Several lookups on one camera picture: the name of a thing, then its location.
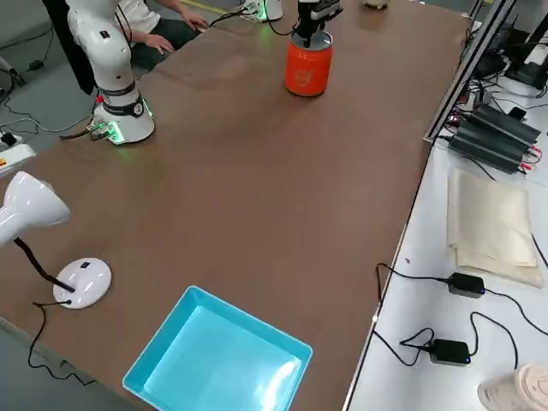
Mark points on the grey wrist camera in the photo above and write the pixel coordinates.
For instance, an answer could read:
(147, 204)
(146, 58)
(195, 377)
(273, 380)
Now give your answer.
(329, 8)

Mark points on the blue plastic tray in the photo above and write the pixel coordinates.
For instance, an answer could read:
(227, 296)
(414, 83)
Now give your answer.
(214, 351)

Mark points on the aluminium camera post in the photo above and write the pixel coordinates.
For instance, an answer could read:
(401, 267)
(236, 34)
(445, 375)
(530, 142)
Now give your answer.
(464, 68)

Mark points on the black finned power supply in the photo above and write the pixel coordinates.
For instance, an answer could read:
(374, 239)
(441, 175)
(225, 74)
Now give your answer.
(488, 150)
(507, 124)

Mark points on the person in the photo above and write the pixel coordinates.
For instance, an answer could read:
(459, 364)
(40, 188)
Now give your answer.
(141, 17)

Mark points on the white power strip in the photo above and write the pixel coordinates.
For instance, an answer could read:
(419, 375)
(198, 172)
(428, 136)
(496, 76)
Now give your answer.
(9, 139)

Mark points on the black power adapter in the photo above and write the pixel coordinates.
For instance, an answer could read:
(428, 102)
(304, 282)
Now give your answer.
(466, 284)
(449, 352)

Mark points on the beige folded cloth bag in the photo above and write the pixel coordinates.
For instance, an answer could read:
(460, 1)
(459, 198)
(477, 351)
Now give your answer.
(492, 222)

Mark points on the small green circuit board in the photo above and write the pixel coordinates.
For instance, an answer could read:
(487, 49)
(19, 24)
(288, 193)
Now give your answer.
(103, 130)
(253, 7)

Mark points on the grey round bin lid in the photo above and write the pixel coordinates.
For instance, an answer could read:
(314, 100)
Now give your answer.
(323, 39)

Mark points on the beige round lidded cup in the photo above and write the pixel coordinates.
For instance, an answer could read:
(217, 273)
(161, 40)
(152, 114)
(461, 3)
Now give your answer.
(520, 389)

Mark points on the black hanging fabric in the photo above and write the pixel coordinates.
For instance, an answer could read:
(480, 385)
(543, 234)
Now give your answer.
(73, 47)

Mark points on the black smartphone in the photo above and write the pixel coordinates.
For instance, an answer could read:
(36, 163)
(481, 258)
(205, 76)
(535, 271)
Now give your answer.
(518, 113)

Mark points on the black monitor stand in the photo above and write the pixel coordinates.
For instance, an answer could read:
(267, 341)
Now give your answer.
(528, 64)

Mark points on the white box with warning label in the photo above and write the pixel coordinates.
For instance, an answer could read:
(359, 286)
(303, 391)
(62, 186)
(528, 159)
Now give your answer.
(15, 159)

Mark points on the white desk lamp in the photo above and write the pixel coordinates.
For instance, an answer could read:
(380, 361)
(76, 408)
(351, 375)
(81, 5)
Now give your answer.
(83, 282)

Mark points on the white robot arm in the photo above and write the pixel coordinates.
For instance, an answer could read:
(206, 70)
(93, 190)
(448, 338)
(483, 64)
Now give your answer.
(272, 9)
(113, 85)

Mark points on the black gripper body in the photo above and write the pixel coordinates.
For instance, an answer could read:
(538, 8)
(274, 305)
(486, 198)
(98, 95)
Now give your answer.
(307, 13)

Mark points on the red cylindrical trash bin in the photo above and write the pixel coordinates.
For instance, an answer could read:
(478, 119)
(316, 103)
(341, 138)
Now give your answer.
(308, 73)

